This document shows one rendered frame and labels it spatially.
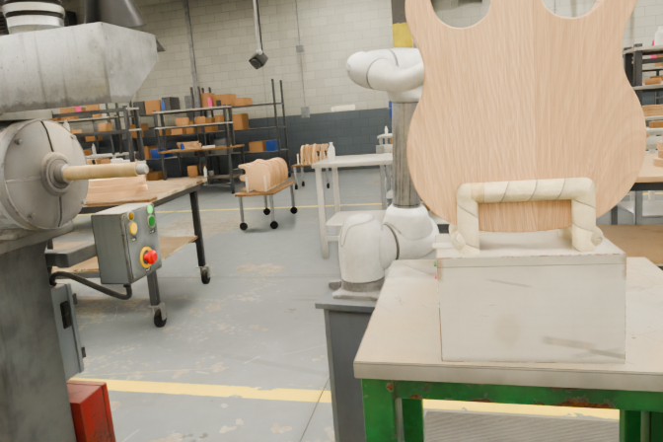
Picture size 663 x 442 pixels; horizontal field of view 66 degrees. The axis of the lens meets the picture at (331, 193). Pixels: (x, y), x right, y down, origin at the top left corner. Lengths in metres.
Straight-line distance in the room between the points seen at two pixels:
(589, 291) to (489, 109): 0.31
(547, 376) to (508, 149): 0.35
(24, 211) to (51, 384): 0.52
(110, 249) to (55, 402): 0.41
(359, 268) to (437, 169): 0.98
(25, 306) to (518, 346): 1.14
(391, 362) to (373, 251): 0.92
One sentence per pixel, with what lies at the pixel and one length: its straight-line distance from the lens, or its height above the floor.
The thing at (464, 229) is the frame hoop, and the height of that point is 1.14.
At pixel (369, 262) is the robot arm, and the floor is 0.83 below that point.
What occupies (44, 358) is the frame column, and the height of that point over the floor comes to 0.78.
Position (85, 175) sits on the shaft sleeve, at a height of 1.25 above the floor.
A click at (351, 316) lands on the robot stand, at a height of 0.66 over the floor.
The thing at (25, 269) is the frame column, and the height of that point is 1.02.
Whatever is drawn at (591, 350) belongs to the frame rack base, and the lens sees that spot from 0.89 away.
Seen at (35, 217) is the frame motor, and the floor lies 1.16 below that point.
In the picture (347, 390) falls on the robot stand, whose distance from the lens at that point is 1.91.
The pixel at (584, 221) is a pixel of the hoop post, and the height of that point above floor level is 1.15.
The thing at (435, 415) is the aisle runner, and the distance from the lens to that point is 2.47.
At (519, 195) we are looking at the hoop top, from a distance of 0.81.
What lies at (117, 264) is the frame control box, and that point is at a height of 0.98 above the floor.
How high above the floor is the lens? 1.33
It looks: 9 degrees down
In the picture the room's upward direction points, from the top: 5 degrees counter-clockwise
